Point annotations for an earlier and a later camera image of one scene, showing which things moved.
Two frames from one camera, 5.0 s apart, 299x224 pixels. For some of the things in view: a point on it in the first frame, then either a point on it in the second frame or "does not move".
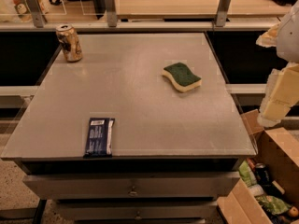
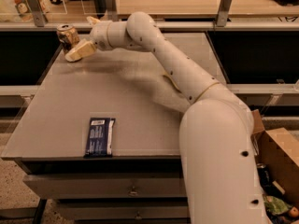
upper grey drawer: (206, 186) does not move
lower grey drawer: (136, 209) does not move
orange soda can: (69, 42) does not move
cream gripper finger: (269, 37) to (98, 33)
